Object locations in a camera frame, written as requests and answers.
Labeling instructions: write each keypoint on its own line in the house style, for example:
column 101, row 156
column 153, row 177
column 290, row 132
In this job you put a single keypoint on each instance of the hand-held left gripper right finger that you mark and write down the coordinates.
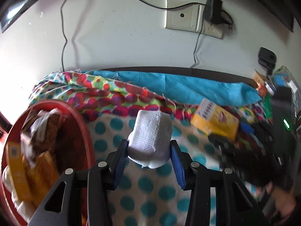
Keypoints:
column 177, row 167

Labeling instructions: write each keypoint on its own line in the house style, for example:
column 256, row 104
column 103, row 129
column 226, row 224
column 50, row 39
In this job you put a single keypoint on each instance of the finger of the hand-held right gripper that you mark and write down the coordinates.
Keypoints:
column 247, row 128
column 221, row 143

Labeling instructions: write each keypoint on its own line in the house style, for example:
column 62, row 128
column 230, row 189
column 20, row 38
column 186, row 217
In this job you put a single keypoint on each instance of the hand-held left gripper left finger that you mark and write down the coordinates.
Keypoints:
column 120, row 164

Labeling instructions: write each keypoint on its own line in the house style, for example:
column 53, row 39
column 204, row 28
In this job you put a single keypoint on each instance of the yellow cartoon print box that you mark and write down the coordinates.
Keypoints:
column 218, row 122

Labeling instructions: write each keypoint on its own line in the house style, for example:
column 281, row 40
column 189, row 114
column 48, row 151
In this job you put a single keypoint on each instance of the round red tray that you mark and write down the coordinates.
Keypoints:
column 73, row 146

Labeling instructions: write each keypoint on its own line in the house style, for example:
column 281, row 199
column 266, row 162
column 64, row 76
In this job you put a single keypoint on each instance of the brown snack packet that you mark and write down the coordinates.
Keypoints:
column 54, row 127

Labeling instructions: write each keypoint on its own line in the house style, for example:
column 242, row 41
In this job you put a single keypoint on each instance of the yellow snack packet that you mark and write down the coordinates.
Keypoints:
column 44, row 174

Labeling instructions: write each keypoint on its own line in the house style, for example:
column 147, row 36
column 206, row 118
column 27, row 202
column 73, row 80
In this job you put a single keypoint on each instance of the yellow barcode label box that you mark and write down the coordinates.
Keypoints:
column 17, row 176

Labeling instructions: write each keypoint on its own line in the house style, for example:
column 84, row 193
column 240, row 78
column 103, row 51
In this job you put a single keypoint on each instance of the person's right forearm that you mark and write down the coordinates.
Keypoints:
column 284, row 202

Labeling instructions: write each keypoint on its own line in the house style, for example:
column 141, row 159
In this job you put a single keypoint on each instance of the polka dot cloth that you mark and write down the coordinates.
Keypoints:
column 150, row 193

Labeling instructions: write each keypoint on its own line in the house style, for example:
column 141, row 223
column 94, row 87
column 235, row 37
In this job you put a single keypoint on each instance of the small brown figurine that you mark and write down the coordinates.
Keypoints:
column 262, row 90

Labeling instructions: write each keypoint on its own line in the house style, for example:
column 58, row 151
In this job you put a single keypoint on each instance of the plain blue cloth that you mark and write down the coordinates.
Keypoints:
column 176, row 87

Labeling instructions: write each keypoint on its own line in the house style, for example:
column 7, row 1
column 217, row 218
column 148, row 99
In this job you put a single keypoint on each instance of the black power adapter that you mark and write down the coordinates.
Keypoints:
column 212, row 9

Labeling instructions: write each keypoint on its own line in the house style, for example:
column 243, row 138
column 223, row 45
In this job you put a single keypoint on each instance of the white power wall socket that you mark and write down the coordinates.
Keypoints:
column 211, row 31

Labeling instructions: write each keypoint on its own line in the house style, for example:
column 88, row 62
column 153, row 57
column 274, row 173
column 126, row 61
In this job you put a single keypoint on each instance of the white coax wall outlet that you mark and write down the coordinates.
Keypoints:
column 183, row 16

